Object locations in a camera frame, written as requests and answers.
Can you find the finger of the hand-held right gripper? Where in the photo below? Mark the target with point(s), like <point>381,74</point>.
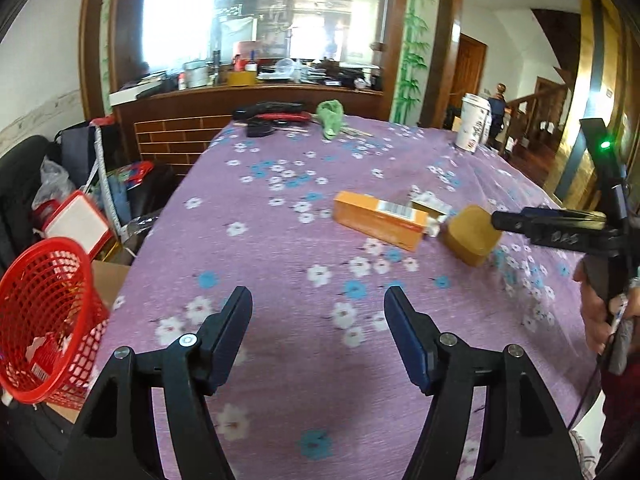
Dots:
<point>550,232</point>

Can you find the wooden stair railing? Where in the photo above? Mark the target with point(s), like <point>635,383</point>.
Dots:
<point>540,110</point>

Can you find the black bag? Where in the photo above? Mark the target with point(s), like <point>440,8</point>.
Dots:
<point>77,145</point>

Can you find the flat red case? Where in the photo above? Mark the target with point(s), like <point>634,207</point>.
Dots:
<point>280,116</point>

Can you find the dark blue cloth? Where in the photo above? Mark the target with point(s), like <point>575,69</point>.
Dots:
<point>497,115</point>

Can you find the yellow plastic container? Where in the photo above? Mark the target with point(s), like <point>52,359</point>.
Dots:
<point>470,235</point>

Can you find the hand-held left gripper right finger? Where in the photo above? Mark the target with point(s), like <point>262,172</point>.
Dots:
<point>410,345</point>

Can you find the small white carton box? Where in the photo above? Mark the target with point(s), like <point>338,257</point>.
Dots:
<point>430,205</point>

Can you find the red printed packet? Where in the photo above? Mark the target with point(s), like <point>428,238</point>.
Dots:
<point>132,172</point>

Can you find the purple floral tablecloth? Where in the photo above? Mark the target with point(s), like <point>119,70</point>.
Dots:
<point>280,240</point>

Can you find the white paper cup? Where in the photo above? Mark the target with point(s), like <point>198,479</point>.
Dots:
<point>472,122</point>

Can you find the clear plastic bag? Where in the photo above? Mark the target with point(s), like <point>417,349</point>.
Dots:
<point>52,185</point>

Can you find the long black tool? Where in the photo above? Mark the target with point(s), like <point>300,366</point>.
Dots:
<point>272,107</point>

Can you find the green cloth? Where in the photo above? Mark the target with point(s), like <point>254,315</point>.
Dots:
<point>331,117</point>

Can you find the wooden counter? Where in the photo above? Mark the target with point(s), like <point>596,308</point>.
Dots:
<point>170,125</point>

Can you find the orange carton box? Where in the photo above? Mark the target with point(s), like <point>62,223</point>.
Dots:
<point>375,222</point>

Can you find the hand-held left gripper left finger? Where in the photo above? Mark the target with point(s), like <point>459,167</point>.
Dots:
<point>232,345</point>

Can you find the red plastic basket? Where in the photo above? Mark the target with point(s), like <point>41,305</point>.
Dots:
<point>45,285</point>

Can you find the cardboard box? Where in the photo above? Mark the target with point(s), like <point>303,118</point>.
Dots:
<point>112,280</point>

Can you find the wooden door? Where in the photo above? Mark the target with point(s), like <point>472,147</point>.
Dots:
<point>470,70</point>

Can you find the person's right hand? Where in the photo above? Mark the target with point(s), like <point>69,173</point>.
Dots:
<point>592,300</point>

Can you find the red framed white board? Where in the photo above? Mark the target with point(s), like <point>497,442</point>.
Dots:
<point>75,222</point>

